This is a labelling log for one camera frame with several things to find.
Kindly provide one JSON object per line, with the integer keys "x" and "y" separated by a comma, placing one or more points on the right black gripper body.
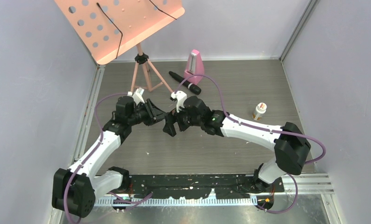
{"x": 185, "y": 121}

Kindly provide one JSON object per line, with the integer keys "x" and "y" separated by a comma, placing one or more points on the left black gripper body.
{"x": 140, "y": 115}

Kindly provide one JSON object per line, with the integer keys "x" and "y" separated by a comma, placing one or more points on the white pill bottle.
{"x": 259, "y": 111}

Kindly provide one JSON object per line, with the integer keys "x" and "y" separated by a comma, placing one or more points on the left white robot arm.
{"x": 76, "y": 188}

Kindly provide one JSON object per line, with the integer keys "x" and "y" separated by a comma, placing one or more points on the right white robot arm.
{"x": 290, "y": 147}

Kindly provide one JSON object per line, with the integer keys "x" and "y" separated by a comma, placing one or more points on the black microphone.
{"x": 190, "y": 86}

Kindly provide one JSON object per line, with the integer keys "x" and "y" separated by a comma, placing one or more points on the pink metronome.
{"x": 194, "y": 67}

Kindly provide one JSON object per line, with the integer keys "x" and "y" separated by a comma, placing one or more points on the pink music stand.
{"x": 109, "y": 28}

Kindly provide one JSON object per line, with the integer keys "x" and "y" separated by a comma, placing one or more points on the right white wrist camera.
{"x": 179, "y": 97}

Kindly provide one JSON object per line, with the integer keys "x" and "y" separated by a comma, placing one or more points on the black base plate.
{"x": 224, "y": 186}

